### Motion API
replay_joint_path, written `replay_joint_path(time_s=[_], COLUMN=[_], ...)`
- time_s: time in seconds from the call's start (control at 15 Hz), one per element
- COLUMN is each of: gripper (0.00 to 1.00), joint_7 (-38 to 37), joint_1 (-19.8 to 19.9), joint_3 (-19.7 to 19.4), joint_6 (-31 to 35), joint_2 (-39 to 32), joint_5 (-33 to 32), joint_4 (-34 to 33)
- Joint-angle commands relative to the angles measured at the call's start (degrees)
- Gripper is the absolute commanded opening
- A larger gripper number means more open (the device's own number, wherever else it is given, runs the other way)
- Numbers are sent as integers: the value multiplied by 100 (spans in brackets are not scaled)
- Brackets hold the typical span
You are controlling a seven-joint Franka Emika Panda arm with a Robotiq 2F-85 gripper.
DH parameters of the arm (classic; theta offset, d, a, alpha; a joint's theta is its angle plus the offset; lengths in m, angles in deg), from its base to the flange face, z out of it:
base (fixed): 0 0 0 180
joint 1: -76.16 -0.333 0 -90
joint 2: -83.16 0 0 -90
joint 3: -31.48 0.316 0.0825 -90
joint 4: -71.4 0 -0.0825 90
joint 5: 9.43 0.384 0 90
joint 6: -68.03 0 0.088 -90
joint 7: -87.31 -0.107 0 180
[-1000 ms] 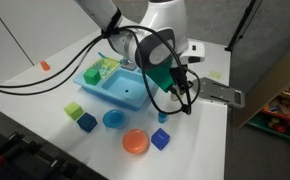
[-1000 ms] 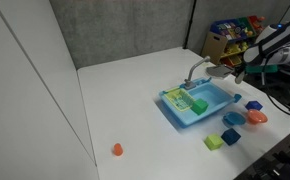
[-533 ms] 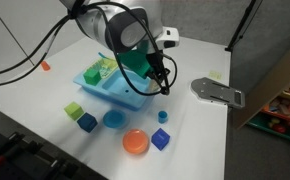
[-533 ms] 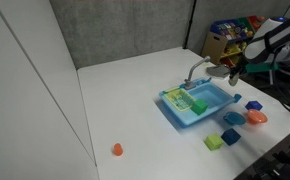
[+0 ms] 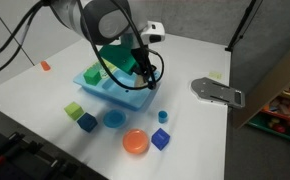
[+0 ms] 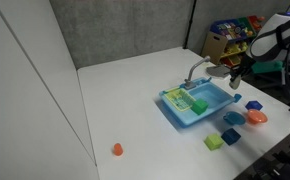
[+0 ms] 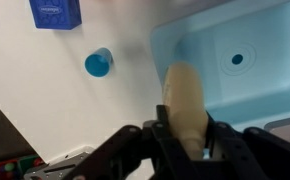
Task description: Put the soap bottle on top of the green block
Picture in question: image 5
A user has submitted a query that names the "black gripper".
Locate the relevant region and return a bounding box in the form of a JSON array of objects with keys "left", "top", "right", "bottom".
[{"left": 130, "top": 46, "right": 158, "bottom": 90}]

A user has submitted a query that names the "dark green block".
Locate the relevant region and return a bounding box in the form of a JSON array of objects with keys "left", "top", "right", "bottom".
[{"left": 83, "top": 68, "right": 102, "bottom": 85}]

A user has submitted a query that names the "light blue toy sink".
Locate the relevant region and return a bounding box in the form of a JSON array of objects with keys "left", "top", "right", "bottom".
[{"left": 72, "top": 64, "right": 161, "bottom": 112}]

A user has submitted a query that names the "small blue cup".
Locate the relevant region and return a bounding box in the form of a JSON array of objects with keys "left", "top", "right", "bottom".
[{"left": 157, "top": 110, "right": 169, "bottom": 124}]

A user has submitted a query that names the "royal blue cube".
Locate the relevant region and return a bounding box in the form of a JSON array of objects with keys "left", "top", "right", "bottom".
[{"left": 150, "top": 127, "right": 171, "bottom": 152}]

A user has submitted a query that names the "orange plastic bowl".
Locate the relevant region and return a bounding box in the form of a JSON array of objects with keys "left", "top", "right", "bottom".
[{"left": 122, "top": 128, "right": 150, "bottom": 155}]

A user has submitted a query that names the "yellow sticky note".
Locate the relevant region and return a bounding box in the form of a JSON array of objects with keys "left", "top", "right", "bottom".
[{"left": 208, "top": 70, "right": 223, "bottom": 81}]

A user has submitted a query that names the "navy blue cube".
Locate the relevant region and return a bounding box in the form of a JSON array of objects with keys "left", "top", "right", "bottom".
[{"left": 76, "top": 112, "right": 99, "bottom": 134}]

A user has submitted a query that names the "lime green cube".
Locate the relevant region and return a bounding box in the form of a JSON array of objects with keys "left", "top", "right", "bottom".
[{"left": 63, "top": 101, "right": 85, "bottom": 121}]

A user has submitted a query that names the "grey metal mounting plate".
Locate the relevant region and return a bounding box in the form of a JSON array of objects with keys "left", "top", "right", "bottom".
[{"left": 190, "top": 76, "right": 246, "bottom": 110}]

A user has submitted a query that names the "small orange cup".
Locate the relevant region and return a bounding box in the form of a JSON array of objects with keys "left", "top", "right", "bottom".
[{"left": 40, "top": 60, "right": 52, "bottom": 72}]

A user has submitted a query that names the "black stand pole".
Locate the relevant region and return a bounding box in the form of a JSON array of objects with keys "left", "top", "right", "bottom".
[{"left": 225, "top": 0, "right": 263, "bottom": 52}]

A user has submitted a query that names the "black clamp hardware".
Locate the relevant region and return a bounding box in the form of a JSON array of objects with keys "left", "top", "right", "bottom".
[{"left": 0, "top": 124, "right": 99, "bottom": 180}]

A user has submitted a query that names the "wooden toy storage shelf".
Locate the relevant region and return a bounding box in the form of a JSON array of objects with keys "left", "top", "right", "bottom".
[{"left": 231, "top": 41, "right": 290, "bottom": 146}]

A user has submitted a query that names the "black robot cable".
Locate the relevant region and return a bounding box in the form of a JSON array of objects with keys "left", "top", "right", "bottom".
[
  {"left": 0, "top": 23, "right": 33, "bottom": 80},
  {"left": 0, "top": 0, "right": 166, "bottom": 92}
]

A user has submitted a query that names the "green camera mount bracket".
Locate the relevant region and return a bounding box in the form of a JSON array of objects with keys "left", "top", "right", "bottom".
[{"left": 98, "top": 44, "right": 138, "bottom": 76}]

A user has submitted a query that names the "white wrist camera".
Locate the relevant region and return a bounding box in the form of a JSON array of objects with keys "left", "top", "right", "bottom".
[{"left": 140, "top": 20, "right": 166, "bottom": 45}]

